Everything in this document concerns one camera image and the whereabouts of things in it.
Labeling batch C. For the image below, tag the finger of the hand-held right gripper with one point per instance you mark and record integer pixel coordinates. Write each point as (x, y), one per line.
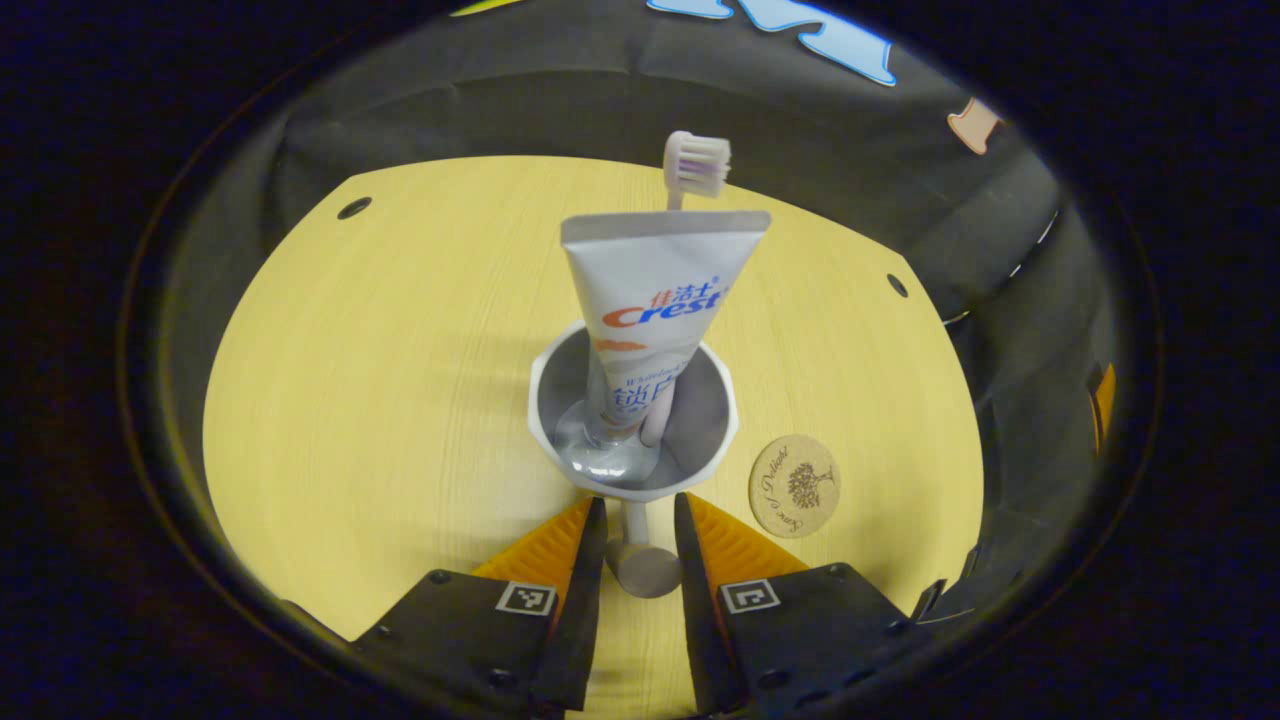
(1103, 400)

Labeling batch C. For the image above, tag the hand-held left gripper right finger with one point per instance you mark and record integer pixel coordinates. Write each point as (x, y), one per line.
(700, 600)

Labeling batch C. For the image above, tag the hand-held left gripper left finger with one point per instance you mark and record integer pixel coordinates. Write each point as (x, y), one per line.
(585, 600)

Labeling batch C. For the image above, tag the round cork coaster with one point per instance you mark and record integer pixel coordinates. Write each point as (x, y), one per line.
(775, 500)

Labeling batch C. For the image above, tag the white toothpaste tube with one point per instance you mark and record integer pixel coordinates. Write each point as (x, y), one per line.
(650, 280)

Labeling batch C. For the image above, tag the white toothbrush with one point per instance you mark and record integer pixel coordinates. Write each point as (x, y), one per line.
(697, 162)

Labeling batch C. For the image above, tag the wooden desktop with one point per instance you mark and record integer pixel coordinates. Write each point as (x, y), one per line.
(400, 400)

